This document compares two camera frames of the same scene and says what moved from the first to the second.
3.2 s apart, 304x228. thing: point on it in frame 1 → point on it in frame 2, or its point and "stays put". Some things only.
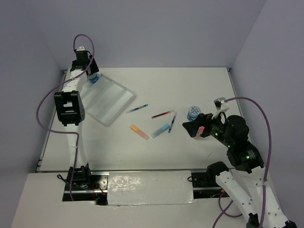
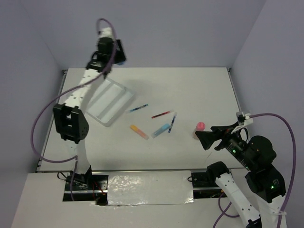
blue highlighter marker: x=161 y=129 stays put
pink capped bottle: x=200 y=131 stays put
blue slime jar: x=194 y=110 → x=122 y=63
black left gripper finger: x=93 y=68 → x=120 y=56
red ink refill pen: x=166 y=112 stays put
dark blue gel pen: x=172 y=122 stays put
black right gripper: x=204 y=119 → x=206 y=137
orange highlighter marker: x=138 y=131 stays put
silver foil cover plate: x=128 y=188 stays put
